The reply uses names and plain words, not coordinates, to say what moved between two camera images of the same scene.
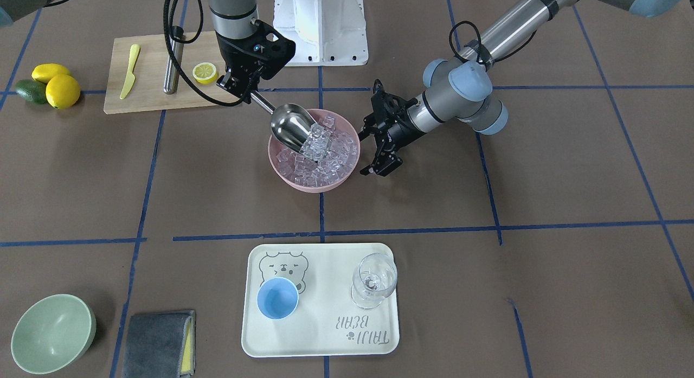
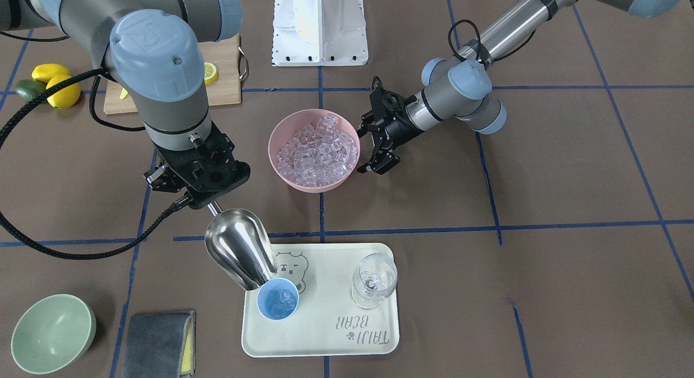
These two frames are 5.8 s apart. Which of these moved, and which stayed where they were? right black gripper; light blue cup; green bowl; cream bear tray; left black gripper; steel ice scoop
Moved: right black gripper; steel ice scoop
Stayed: light blue cup; cream bear tray; green bowl; left black gripper
